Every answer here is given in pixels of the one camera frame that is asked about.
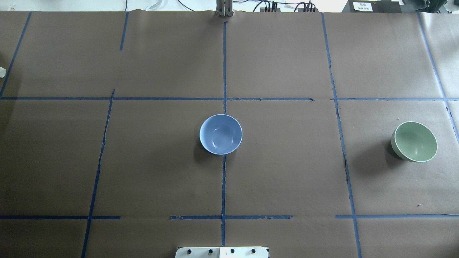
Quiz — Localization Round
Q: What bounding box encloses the green bowl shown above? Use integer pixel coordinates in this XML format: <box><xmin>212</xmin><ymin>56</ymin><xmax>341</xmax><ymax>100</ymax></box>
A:
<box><xmin>391</xmin><ymin>121</ymin><xmax>438</xmax><ymax>163</ymax></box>

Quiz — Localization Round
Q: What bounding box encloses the aluminium frame post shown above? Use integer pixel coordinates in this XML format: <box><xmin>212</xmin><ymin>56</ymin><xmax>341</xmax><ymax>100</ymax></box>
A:
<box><xmin>216</xmin><ymin>0</ymin><xmax>234</xmax><ymax>17</ymax></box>

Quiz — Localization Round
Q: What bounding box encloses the black power strip left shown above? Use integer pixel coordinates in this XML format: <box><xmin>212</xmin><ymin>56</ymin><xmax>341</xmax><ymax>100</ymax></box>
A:
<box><xmin>253</xmin><ymin>0</ymin><xmax>281</xmax><ymax>13</ymax></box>

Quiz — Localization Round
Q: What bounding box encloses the black box with label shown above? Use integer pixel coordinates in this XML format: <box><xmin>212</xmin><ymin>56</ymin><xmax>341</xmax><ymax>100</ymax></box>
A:
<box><xmin>341</xmin><ymin>0</ymin><xmax>402</xmax><ymax>13</ymax></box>

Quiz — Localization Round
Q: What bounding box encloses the blue bowl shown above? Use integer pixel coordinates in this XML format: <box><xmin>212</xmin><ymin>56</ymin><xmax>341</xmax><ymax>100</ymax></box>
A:
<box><xmin>199</xmin><ymin>114</ymin><xmax>243</xmax><ymax>155</ymax></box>

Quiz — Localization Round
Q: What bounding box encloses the black power strip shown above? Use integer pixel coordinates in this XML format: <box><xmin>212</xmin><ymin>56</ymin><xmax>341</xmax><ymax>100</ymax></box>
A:
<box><xmin>253</xmin><ymin>0</ymin><xmax>281</xmax><ymax>13</ymax></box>
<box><xmin>294</xmin><ymin>1</ymin><xmax>318</xmax><ymax>13</ymax></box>

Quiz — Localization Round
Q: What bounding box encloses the black power strip right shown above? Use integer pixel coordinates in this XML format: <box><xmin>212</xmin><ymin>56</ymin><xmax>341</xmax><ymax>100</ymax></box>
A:
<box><xmin>294</xmin><ymin>1</ymin><xmax>318</xmax><ymax>13</ymax></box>

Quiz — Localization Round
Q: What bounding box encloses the white plug on table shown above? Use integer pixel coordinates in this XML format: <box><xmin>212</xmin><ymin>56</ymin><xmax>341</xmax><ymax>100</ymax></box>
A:
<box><xmin>0</xmin><ymin>67</ymin><xmax>6</xmax><ymax>78</ymax></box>

